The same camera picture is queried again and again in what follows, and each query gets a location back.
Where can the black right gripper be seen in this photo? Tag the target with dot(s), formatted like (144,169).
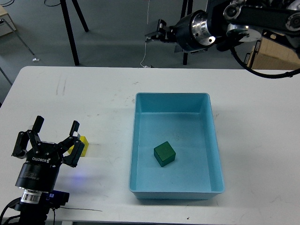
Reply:
(191,32)

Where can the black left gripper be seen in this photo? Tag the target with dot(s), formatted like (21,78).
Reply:
(42,162)

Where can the yellow wooden cube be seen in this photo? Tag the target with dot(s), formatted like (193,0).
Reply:
(86,144)

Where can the green wooden cube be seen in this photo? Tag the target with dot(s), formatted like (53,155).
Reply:
(164,154)

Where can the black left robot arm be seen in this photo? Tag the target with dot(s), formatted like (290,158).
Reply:
(32,206)

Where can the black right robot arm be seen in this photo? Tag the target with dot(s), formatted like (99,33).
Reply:
(229,23)

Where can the blue plastic bin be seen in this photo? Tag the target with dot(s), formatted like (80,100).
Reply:
(174,150)

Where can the wooden furniture at left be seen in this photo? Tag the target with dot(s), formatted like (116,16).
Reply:
(6,23)

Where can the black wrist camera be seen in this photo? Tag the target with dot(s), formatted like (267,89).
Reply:
(56,199)

